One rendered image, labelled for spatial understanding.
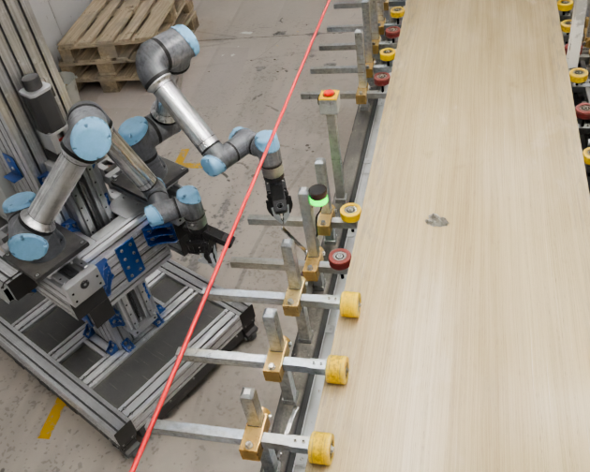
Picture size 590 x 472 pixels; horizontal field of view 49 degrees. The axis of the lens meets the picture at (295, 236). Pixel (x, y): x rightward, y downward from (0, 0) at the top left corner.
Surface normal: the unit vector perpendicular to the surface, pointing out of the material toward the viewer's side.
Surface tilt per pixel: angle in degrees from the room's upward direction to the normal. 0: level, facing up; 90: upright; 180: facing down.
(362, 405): 0
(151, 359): 0
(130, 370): 0
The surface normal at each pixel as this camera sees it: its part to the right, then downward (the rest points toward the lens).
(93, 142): 0.42, 0.49
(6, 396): -0.14, -0.74
